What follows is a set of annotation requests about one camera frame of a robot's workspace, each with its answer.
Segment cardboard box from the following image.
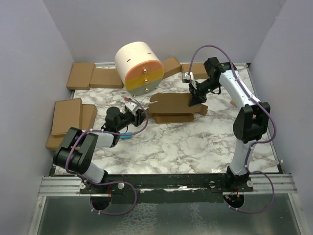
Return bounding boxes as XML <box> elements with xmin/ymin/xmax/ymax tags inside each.
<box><xmin>162</xmin><ymin>57</ymin><xmax>181</xmax><ymax>79</ymax></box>
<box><xmin>67</xmin><ymin>62</ymin><xmax>95</xmax><ymax>90</ymax></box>
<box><xmin>147</xmin><ymin>93</ymin><xmax>208</xmax><ymax>124</ymax></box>
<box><xmin>89</xmin><ymin>68</ymin><xmax>123</xmax><ymax>89</ymax></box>
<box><xmin>46</xmin><ymin>104</ymin><xmax>97</xmax><ymax>151</ymax></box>
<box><xmin>181</xmin><ymin>63</ymin><xmax>209</xmax><ymax>83</ymax></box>
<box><xmin>51</xmin><ymin>98</ymin><xmax>82</xmax><ymax>137</ymax></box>

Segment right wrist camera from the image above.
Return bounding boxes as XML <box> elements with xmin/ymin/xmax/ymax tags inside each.
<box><xmin>182</xmin><ymin>72</ymin><xmax>197</xmax><ymax>89</ymax></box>

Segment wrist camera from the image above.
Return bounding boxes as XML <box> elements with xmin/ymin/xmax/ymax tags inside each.
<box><xmin>182</xmin><ymin>72</ymin><xmax>197</xmax><ymax>89</ymax></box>
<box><xmin>125</xmin><ymin>97</ymin><xmax>139</xmax><ymax>116</ymax></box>

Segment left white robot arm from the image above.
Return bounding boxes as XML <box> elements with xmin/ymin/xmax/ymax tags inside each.
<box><xmin>53</xmin><ymin>103</ymin><xmax>148</xmax><ymax>193</ymax></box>

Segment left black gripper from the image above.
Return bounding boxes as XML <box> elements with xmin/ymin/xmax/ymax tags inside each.
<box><xmin>116</xmin><ymin>108</ymin><xmax>148</xmax><ymax>131</ymax></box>

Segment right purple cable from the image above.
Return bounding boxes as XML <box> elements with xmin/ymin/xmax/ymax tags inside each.
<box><xmin>189</xmin><ymin>45</ymin><xmax>277</xmax><ymax>215</ymax></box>

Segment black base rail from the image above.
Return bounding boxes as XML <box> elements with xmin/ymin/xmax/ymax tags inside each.
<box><xmin>80</xmin><ymin>173</ymin><xmax>253</xmax><ymax>204</ymax></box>

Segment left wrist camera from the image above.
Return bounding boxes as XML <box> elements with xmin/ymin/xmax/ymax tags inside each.
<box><xmin>125</xmin><ymin>97</ymin><xmax>139</xmax><ymax>116</ymax></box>

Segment round pastel drawer cabinet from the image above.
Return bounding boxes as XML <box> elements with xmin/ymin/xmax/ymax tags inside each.
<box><xmin>114</xmin><ymin>42</ymin><xmax>164</xmax><ymax>96</ymax></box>

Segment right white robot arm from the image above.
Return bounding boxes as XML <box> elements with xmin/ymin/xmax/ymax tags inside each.
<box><xmin>183</xmin><ymin>57</ymin><xmax>270</xmax><ymax>191</ymax></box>

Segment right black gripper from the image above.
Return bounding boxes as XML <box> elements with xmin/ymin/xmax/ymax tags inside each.
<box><xmin>188</xmin><ymin>78</ymin><xmax>221</xmax><ymax>107</ymax></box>

